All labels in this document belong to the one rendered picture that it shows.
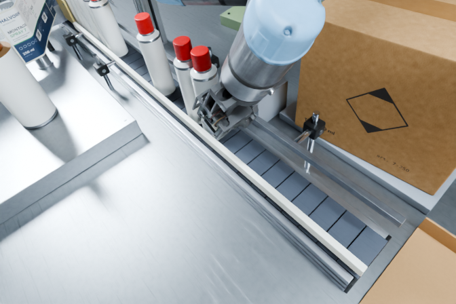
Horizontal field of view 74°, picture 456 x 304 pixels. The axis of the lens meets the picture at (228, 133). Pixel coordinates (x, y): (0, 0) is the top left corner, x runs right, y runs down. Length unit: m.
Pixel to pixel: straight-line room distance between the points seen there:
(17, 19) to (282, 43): 0.82
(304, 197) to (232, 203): 0.15
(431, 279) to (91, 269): 0.58
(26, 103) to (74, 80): 0.19
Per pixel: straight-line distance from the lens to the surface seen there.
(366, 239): 0.57
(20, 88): 0.81
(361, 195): 0.50
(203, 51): 0.54
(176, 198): 0.65
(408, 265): 0.62
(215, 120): 0.46
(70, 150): 0.77
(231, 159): 0.58
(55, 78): 1.01
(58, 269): 0.69
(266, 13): 0.30
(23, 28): 1.02
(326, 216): 0.57
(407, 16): 0.57
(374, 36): 0.51
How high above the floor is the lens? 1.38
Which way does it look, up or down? 49 degrees down
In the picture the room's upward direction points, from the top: 9 degrees counter-clockwise
